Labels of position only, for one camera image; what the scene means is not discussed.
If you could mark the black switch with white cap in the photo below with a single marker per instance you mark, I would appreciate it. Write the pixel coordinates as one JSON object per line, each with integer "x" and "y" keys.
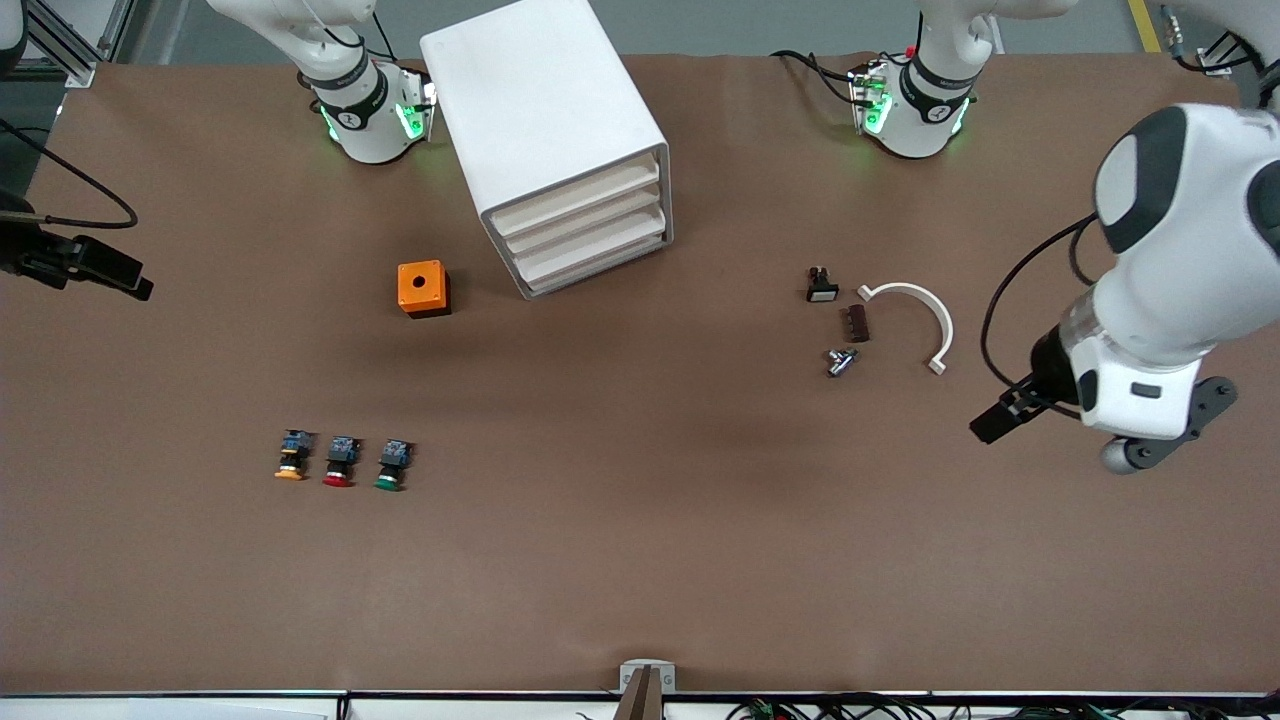
{"x": 822, "y": 288}

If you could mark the chrome metal fitting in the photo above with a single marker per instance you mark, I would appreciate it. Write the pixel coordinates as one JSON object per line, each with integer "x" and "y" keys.
{"x": 841, "y": 361}

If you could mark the green mushroom push button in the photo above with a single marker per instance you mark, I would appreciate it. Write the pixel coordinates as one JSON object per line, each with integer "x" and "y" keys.
{"x": 392, "y": 465}

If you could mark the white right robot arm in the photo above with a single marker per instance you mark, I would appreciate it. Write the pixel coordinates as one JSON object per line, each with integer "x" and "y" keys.
{"x": 350, "y": 100}

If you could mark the yellow mushroom push button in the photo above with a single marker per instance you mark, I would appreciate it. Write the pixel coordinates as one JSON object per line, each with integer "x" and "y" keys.
{"x": 293, "y": 455}

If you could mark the white plastic drawer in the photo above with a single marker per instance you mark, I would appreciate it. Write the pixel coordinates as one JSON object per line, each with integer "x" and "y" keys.
{"x": 580, "y": 195}
{"x": 580, "y": 263}
{"x": 580, "y": 218}
{"x": 580, "y": 241}

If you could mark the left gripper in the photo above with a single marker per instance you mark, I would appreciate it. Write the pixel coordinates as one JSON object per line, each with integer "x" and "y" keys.
{"x": 1047, "y": 367}

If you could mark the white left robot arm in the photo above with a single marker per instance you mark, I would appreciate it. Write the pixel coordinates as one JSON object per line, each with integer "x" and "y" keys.
{"x": 1190, "y": 230}

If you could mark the orange button enclosure box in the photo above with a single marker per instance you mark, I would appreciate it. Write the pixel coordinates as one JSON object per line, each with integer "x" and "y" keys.
{"x": 422, "y": 288}

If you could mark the brown upright post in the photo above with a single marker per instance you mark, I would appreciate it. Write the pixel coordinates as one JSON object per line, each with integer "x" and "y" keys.
{"x": 640, "y": 700}

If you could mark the white table edge rail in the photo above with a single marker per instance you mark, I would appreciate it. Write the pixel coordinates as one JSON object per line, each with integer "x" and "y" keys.
{"x": 200, "y": 705}

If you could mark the white drawer cabinet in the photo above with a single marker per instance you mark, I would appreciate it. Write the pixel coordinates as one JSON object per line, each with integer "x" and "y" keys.
{"x": 540, "y": 100}

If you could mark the grey metal bracket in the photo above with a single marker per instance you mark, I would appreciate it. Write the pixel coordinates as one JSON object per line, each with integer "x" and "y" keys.
{"x": 630, "y": 670}

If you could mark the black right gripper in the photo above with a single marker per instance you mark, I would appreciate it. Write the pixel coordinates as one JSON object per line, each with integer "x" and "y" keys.
{"x": 22, "y": 252}

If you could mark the aluminium frame post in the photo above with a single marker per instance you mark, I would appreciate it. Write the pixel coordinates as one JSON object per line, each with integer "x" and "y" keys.
{"x": 1225, "y": 50}
{"x": 78, "y": 55}

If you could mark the dark brown cylinder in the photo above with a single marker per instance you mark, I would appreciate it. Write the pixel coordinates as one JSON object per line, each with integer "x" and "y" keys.
{"x": 855, "y": 323}

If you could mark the red mushroom push button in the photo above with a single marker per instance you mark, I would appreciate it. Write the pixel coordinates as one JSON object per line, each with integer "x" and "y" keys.
{"x": 340, "y": 462}

